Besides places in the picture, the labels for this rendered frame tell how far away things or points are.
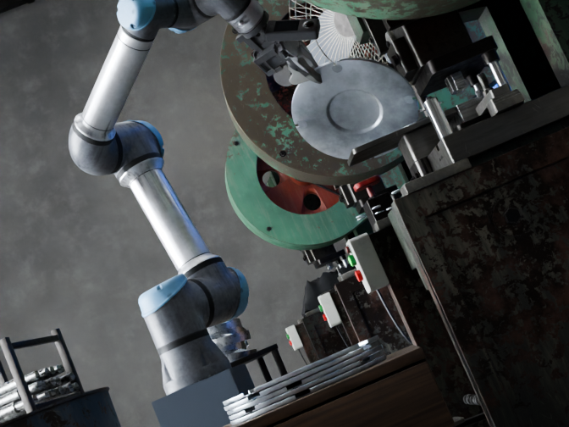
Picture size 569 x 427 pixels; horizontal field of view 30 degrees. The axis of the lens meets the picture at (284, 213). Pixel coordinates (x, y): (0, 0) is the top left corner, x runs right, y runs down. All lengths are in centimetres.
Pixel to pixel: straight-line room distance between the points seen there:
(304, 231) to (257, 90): 176
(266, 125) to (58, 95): 579
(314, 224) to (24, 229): 424
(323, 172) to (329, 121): 126
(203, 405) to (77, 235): 697
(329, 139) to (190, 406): 71
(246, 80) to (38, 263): 558
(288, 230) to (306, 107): 301
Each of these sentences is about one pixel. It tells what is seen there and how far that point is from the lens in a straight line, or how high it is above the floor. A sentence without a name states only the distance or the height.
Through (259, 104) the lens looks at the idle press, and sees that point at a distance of 374.
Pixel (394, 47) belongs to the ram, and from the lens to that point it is 239.
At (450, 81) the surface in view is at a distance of 242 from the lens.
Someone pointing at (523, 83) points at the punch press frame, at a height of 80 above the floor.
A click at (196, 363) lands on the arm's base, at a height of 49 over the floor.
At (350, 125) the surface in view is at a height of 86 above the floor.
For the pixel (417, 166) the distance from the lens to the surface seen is 232.
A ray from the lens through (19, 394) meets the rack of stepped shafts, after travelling 431.
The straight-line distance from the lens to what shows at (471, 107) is 234.
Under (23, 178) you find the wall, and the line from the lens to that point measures 928.
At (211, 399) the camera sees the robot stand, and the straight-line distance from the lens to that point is 219.
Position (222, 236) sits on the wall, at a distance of 898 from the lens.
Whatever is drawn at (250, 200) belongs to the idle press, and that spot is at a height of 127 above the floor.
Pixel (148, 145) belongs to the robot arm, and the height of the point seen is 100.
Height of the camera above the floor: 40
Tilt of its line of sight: 8 degrees up
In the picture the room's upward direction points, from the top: 23 degrees counter-clockwise
